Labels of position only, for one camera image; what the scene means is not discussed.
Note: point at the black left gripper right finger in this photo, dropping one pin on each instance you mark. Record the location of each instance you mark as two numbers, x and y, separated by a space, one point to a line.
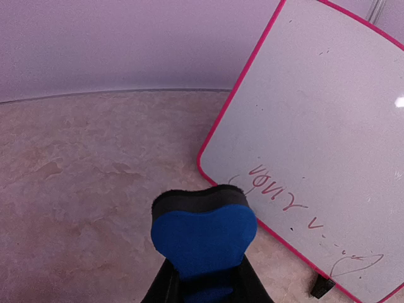
247 287

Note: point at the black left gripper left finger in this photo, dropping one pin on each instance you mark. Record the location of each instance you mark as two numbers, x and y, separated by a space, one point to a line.
166 287

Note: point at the blue whiteboard eraser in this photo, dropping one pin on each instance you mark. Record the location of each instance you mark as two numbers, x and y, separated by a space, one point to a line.
204 234

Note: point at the pink framed whiteboard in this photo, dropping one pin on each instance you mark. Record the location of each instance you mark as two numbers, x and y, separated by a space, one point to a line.
313 134

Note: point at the wire whiteboard stand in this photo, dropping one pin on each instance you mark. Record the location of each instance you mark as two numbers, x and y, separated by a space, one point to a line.
321 286

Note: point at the right aluminium corner post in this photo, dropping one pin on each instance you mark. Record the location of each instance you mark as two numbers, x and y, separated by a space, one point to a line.
375 11

